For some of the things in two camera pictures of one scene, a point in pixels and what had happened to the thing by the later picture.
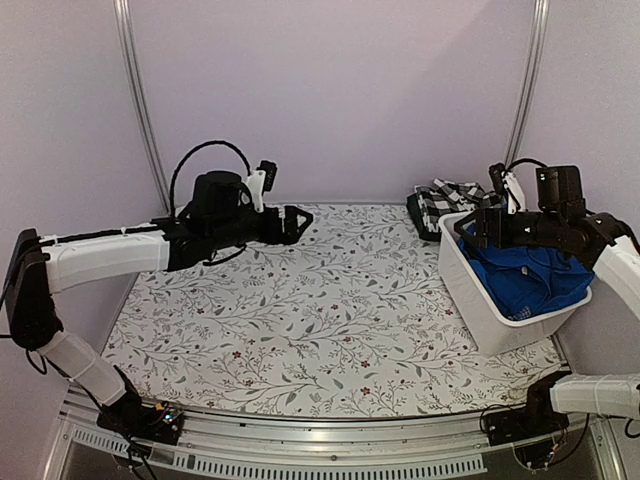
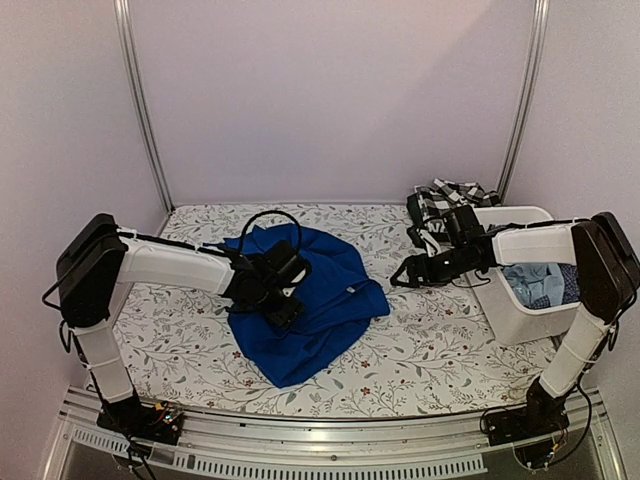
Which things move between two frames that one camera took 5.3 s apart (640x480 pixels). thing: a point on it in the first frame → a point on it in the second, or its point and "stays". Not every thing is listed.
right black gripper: x=459 y=226 → x=414 y=263
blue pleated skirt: x=540 y=278 → x=339 y=300
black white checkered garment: x=443 y=197 stays
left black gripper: x=273 y=235 → x=285 y=315
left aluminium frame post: x=122 y=20 stays
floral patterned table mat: x=352 y=317 stays
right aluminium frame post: x=541 y=15 stays
